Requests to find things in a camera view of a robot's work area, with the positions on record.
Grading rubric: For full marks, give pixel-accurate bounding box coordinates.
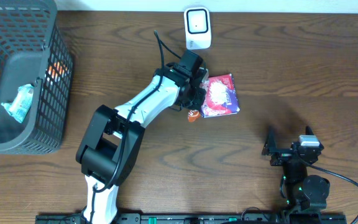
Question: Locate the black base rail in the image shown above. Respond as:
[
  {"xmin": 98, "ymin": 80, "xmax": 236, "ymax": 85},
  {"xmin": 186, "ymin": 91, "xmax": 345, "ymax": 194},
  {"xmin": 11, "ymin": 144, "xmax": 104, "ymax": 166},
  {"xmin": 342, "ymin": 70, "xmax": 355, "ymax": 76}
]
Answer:
[{"xmin": 35, "ymin": 212, "xmax": 347, "ymax": 224}]

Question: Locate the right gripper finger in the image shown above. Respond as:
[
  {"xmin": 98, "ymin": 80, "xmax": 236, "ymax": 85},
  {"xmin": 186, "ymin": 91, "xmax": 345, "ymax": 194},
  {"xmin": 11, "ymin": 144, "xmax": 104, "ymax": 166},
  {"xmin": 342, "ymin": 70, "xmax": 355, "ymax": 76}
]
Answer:
[
  {"xmin": 262, "ymin": 126, "xmax": 277, "ymax": 156},
  {"xmin": 305, "ymin": 126, "xmax": 324, "ymax": 150}
]

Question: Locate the left black cable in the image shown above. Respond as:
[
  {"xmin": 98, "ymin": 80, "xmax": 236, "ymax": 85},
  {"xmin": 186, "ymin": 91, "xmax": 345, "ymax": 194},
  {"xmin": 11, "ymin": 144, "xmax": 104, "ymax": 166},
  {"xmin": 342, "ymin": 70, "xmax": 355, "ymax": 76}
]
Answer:
[{"xmin": 88, "ymin": 30, "xmax": 183, "ymax": 222}]

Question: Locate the black cable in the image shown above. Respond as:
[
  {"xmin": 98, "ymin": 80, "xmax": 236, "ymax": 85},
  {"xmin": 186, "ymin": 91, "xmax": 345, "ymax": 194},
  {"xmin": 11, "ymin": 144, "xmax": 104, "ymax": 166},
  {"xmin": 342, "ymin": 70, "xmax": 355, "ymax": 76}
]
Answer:
[
  {"xmin": 88, "ymin": 30, "xmax": 183, "ymax": 222},
  {"xmin": 293, "ymin": 149, "xmax": 358, "ymax": 224}
]

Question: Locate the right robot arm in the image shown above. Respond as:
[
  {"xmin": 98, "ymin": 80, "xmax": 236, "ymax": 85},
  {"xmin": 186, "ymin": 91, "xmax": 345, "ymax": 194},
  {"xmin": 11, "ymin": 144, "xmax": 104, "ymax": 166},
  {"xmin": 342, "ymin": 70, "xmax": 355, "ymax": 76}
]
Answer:
[{"xmin": 262, "ymin": 126, "xmax": 330, "ymax": 223}]

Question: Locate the red purple snack packet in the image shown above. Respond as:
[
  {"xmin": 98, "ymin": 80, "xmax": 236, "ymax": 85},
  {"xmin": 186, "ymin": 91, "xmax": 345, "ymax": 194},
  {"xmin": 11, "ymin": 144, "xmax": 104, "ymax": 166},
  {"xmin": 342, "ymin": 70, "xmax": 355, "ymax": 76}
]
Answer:
[{"xmin": 201, "ymin": 73, "xmax": 240, "ymax": 118}]

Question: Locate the orange tissue pack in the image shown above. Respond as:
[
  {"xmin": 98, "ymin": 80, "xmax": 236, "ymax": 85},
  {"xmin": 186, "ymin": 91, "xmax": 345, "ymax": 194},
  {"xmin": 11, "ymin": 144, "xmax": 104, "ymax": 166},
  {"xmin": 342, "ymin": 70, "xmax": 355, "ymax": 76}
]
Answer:
[{"xmin": 45, "ymin": 62, "xmax": 68, "ymax": 84}]

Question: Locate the white barcode scanner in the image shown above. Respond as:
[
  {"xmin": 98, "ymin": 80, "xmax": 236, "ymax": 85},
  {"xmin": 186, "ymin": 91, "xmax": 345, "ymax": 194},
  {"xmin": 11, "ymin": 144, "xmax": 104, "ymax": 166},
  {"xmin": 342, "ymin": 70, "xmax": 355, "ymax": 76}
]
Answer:
[{"xmin": 183, "ymin": 7, "xmax": 212, "ymax": 50}]

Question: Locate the orange brown candy bar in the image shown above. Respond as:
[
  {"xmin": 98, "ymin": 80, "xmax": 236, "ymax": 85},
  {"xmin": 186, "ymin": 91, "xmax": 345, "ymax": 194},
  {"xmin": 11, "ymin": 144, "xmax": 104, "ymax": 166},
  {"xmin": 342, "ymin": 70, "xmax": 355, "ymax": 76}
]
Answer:
[{"xmin": 188, "ymin": 110, "xmax": 201, "ymax": 123}]

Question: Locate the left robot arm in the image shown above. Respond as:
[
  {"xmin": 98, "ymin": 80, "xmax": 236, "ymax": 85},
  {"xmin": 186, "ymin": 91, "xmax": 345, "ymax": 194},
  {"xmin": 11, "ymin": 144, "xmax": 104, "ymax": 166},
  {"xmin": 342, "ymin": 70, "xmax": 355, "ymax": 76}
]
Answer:
[{"xmin": 76, "ymin": 63, "xmax": 209, "ymax": 223}]

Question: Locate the grey plastic shopping basket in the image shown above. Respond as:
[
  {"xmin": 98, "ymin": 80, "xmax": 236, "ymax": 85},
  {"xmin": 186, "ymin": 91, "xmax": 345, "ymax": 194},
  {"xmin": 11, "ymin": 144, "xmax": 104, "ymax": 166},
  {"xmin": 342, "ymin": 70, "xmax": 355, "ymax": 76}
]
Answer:
[{"xmin": 0, "ymin": 0, "xmax": 73, "ymax": 154}]

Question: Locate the right black cable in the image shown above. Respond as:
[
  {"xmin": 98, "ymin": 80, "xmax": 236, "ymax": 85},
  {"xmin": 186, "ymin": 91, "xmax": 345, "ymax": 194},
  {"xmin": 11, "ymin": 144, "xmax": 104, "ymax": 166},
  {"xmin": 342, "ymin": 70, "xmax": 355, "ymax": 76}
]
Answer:
[{"xmin": 293, "ymin": 149, "xmax": 358, "ymax": 224}]

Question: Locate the teal white snack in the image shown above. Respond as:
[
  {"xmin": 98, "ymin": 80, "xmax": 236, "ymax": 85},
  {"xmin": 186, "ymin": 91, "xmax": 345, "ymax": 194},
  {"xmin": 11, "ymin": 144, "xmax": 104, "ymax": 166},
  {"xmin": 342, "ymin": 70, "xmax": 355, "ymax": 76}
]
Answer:
[{"xmin": 1, "ymin": 84, "xmax": 34, "ymax": 123}]

